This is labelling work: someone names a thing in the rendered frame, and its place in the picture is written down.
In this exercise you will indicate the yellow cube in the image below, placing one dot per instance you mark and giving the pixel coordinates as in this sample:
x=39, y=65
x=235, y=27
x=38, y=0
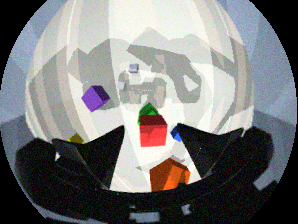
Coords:
x=76, y=139

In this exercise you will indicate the purple cube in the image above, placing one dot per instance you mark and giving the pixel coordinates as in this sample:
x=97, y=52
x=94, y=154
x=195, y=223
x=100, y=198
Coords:
x=95, y=97

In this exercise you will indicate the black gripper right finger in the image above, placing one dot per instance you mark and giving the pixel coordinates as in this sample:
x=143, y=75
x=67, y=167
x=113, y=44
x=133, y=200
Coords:
x=204, y=147

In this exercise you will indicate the green block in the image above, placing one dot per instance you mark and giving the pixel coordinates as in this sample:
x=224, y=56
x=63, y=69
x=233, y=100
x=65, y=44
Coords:
x=148, y=112
x=146, y=107

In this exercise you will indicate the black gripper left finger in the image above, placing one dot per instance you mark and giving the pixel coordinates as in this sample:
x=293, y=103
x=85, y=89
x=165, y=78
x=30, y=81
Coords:
x=98, y=156

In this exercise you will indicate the small blue block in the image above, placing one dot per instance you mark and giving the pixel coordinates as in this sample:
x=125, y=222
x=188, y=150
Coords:
x=174, y=134

